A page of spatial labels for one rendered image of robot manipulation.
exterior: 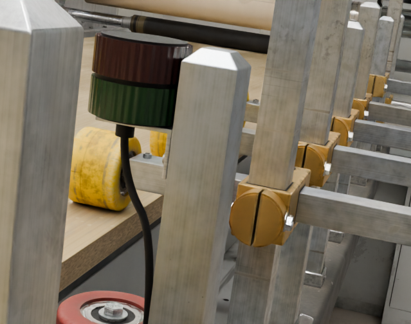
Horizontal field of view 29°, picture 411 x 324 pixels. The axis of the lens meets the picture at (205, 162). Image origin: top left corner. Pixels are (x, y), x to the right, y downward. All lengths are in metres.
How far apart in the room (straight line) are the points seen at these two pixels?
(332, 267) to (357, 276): 1.67
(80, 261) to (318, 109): 0.37
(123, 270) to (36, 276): 0.77
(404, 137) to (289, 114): 0.56
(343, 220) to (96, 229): 0.23
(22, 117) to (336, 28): 0.75
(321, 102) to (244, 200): 0.28
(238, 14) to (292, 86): 2.14
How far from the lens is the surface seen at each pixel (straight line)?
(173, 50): 0.48
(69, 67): 0.25
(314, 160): 0.95
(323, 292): 1.27
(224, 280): 1.47
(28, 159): 0.24
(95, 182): 0.81
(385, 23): 1.95
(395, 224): 0.77
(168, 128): 0.48
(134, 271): 1.08
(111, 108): 0.48
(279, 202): 0.71
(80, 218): 0.81
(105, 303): 0.61
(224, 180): 0.48
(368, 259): 3.03
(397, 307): 2.95
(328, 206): 0.77
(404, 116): 1.51
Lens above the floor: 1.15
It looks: 13 degrees down
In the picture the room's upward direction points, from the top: 8 degrees clockwise
